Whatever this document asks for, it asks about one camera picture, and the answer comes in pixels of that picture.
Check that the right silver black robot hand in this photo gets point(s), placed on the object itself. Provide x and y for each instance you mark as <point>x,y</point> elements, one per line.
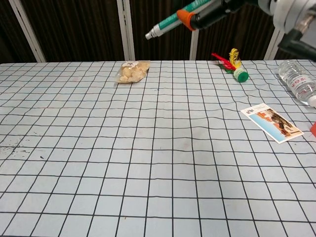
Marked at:
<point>214,12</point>

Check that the green white marker body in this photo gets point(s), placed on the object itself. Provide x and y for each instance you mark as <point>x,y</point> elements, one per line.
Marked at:
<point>168,21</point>

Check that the red yellow feather shuttlecock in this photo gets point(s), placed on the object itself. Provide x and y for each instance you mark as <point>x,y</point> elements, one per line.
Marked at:
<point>239,74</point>

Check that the clear bag of beige snacks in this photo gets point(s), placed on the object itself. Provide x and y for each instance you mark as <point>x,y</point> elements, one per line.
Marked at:
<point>130,71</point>

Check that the clear plastic water bottle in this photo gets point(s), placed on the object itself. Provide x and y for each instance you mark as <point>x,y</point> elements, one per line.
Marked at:
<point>297,81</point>

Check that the printed picture card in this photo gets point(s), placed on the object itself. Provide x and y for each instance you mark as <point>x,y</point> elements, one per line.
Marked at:
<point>269,122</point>

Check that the orange foam cube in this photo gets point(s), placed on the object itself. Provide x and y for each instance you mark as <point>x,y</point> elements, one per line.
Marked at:
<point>313,129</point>

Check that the white black checkered tablecloth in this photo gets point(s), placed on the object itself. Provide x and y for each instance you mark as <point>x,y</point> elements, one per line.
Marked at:
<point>123,160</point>

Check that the white metal partition post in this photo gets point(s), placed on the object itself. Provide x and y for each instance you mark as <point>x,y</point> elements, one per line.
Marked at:
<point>126,29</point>
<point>195,44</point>
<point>272,44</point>
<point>27,32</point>

